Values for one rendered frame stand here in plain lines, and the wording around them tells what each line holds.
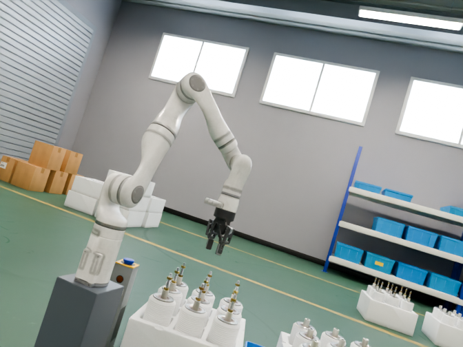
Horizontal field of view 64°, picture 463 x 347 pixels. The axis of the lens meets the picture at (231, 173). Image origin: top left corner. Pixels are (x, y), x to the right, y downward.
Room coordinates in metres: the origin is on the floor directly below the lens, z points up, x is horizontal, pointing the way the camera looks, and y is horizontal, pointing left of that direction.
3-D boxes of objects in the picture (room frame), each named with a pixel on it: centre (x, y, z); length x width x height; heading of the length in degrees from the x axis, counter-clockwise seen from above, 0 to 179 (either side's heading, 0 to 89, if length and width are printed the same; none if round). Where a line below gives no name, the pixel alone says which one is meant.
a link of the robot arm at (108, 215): (1.11, 0.30, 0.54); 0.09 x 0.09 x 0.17; 68
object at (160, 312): (1.32, 0.10, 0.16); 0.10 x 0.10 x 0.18
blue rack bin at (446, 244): (5.27, -3.29, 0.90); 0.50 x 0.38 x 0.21; 163
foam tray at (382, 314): (3.28, -1.65, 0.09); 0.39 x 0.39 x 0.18; 80
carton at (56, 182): (4.95, 2.28, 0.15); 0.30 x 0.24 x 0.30; 73
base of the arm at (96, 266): (1.11, 0.30, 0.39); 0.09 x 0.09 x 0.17; 73
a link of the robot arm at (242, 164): (1.30, -0.02, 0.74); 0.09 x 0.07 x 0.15; 16
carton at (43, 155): (4.77, 2.33, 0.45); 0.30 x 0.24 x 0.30; 75
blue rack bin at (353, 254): (5.65, -2.05, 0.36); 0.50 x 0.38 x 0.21; 163
